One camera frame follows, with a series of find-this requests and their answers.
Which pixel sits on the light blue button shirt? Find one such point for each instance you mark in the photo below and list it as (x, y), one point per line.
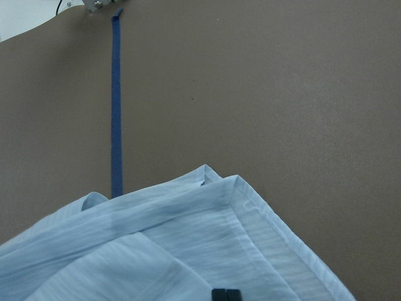
(173, 241)

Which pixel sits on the aluminium frame post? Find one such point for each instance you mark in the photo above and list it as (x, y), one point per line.
(94, 5)

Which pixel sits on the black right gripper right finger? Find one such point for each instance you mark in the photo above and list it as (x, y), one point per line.
(234, 295)

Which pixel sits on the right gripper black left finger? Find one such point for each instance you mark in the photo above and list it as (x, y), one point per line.
(219, 294)

